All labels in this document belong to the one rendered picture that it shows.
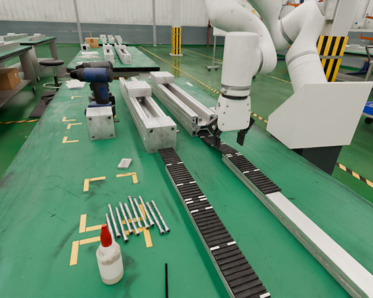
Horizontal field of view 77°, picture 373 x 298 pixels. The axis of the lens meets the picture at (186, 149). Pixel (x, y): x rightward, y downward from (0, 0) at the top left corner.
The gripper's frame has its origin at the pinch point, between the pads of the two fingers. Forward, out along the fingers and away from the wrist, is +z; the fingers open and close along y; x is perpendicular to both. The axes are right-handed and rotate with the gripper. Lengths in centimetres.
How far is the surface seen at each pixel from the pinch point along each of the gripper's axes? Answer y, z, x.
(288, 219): -2.1, 3.5, -31.0
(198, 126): -2.2, 2.1, 19.5
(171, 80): 4, -4, 77
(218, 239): -19.3, 2.6, -31.8
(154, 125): -21.2, -3.5, 12.4
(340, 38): 274, -23, 199
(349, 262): 0.2, 3.0, -43.3
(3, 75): -169, 41, 373
